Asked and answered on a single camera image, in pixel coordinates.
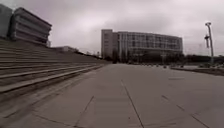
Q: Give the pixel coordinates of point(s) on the grey paved plaza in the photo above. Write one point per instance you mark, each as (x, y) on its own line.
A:
(133, 90)

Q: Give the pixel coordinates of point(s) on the row of dark trees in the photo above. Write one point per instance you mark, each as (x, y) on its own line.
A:
(146, 57)

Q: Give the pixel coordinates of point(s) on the large glass fronted building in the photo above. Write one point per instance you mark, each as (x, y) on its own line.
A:
(143, 43)

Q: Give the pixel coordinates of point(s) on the low distant building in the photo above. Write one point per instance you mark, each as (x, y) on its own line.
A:
(65, 49)

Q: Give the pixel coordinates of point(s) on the wide grey stone steps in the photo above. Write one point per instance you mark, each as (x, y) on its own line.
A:
(30, 63)

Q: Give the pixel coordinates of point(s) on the grey layered concrete building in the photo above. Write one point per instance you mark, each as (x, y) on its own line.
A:
(28, 26)

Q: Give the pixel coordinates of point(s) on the tall lamp pole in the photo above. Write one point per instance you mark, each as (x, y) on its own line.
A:
(210, 40)

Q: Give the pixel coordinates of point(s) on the low dark wall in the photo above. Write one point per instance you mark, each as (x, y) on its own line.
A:
(200, 70)

